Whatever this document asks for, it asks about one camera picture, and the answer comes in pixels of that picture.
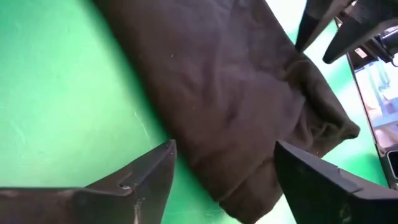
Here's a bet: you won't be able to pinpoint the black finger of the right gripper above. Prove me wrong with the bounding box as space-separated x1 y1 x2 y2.
294 0 354 53
322 0 398 65

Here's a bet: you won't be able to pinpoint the black shorts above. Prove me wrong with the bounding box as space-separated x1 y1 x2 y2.
93 0 361 224

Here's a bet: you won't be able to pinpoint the black table frame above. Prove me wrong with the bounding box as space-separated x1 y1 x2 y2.
334 17 398 190

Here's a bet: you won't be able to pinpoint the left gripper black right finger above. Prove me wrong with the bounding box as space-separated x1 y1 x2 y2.
273 140 398 224

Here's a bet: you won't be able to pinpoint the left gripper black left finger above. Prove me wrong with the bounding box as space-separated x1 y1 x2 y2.
0 139 177 224

